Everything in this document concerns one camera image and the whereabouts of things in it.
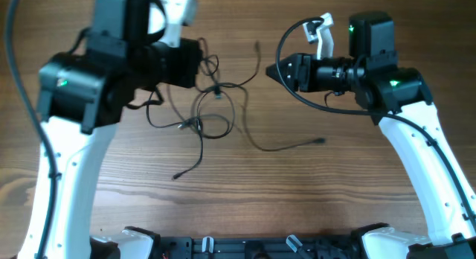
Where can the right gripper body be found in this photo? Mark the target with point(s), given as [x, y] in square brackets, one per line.
[309, 61]

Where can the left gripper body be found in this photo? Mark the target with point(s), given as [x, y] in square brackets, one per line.
[181, 65]

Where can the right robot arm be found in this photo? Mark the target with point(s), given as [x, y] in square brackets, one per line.
[400, 103]

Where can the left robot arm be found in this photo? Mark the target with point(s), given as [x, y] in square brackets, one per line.
[130, 45]

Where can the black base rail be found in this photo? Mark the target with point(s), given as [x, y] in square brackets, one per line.
[256, 248]

